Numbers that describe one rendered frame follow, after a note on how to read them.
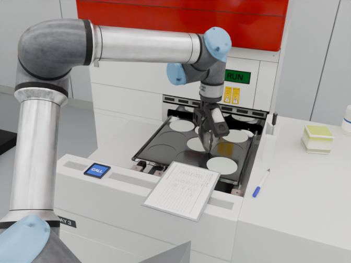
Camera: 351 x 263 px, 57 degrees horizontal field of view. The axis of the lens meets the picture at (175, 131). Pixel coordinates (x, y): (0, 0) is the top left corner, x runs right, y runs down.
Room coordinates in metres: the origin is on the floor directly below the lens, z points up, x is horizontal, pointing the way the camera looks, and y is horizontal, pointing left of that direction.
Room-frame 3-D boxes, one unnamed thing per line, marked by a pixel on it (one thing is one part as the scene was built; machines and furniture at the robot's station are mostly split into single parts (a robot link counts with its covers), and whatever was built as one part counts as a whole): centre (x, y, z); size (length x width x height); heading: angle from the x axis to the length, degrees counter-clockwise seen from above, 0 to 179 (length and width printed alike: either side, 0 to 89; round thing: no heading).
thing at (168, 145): (1.03, -0.09, 0.90); 0.34 x 0.34 x 0.01; 70
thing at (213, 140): (0.99, -0.12, 0.95); 0.06 x 0.03 x 0.09; 23
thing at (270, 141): (0.84, -0.29, 1.03); 0.06 x 0.04 x 0.13; 160
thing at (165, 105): (1.23, -0.15, 0.89); 0.44 x 0.02 x 0.10; 70
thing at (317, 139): (0.90, -0.45, 1.00); 0.07 x 0.07 x 0.07; 85
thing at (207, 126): (0.99, -0.11, 1.05); 0.09 x 0.08 x 0.12; 23
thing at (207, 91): (0.98, -0.11, 1.13); 0.08 x 0.08 x 0.05
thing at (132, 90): (1.30, 0.01, 1.02); 0.81 x 0.03 x 0.40; 70
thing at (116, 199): (0.71, 0.09, 0.89); 0.55 x 0.09 x 0.14; 70
